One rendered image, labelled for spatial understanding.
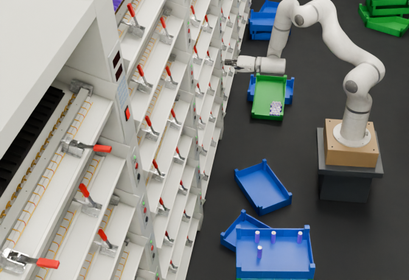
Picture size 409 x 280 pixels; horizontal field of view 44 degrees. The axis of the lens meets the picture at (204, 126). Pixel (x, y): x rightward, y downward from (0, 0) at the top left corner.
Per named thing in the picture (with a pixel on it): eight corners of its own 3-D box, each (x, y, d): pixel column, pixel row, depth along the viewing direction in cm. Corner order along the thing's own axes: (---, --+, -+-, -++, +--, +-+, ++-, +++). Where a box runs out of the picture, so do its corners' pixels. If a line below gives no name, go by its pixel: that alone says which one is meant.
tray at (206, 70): (216, 55, 272) (224, 35, 263) (194, 129, 228) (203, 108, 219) (181, 41, 270) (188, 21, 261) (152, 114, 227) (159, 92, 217)
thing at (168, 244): (192, 173, 234) (201, 155, 225) (160, 290, 190) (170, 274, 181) (151, 159, 233) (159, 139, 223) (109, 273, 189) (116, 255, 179)
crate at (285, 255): (307, 236, 211) (309, 224, 205) (313, 279, 196) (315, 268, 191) (235, 235, 212) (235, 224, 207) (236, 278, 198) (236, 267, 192)
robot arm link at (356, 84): (375, 106, 246) (386, 65, 231) (355, 123, 236) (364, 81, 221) (354, 96, 252) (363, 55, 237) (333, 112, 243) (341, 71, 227)
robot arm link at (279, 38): (275, 11, 265) (265, 56, 287) (272, 28, 254) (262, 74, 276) (292, 14, 264) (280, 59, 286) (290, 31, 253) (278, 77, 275)
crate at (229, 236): (291, 246, 254) (293, 237, 249) (269, 274, 243) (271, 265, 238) (242, 218, 269) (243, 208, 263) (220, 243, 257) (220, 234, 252)
